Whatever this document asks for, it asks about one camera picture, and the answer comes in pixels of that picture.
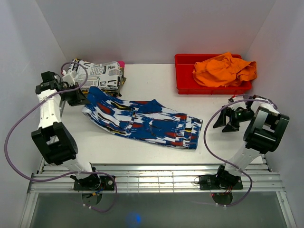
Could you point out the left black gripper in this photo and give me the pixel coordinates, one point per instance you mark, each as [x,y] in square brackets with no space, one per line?
[80,99]

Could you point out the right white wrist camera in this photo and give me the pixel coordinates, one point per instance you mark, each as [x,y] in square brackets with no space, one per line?
[234,106]

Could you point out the orange trousers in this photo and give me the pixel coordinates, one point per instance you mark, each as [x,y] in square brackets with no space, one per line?
[224,71]

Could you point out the aluminium frame rail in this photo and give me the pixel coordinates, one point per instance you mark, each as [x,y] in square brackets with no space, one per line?
[157,178]

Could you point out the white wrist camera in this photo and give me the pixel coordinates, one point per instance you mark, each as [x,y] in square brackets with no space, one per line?
[234,106]
[69,77]

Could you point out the red plastic tray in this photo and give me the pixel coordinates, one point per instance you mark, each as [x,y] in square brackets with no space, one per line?
[186,85]

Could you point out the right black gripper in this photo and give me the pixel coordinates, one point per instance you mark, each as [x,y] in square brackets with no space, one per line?
[221,120]

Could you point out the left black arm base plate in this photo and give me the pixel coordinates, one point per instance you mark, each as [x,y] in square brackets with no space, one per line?
[104,183]

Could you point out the blue white patterned trousers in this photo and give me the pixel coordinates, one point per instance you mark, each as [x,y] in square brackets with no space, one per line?
[147,121]

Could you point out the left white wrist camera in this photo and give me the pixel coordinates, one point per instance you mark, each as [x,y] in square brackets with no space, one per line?
[69,77]

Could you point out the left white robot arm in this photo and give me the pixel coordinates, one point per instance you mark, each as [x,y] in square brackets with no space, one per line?
[52,138]

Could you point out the pink folded garment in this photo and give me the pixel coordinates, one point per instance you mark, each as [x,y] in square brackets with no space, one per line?
[121,63]

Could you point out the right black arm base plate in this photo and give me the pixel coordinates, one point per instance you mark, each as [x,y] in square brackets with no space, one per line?
[210,182]

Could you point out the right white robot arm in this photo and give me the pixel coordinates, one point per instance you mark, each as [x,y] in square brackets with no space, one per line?
[263,134]

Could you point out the newspaper print folded trousers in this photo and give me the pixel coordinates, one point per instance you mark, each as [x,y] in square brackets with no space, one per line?
[105,76]

